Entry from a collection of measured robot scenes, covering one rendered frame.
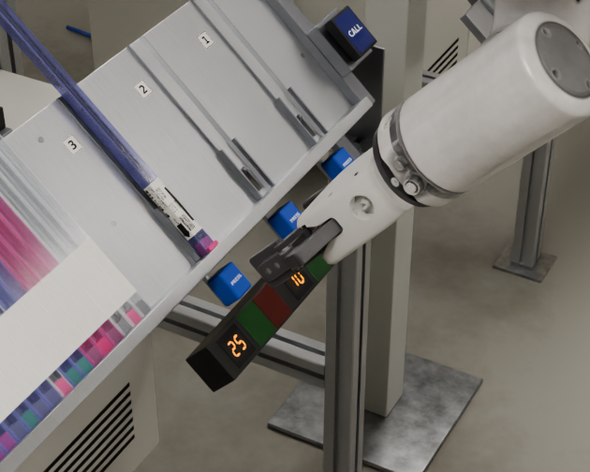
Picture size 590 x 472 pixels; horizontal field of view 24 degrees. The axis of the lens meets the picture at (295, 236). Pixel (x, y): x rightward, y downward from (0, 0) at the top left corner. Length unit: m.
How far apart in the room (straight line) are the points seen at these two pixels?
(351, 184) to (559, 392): 1.19
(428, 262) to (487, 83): 1.48
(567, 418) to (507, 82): 1.25
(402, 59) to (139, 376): 0.55
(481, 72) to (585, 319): 1.40
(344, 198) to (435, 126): 0.10
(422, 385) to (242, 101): 0.91
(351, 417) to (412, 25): 0.50
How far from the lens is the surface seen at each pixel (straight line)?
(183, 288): 1.18
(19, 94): 1.70
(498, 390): 2.18
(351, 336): 1.66
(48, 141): 1.20
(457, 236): 2.49
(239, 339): 1.23
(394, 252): 1.90
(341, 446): 1.80
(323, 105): 1.42
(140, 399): 1.89
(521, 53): 0.94
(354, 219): 1.05
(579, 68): 0.97
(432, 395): 2.14
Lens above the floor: 1.46
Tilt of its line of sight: 36 degrees down
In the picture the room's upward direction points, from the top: straight up
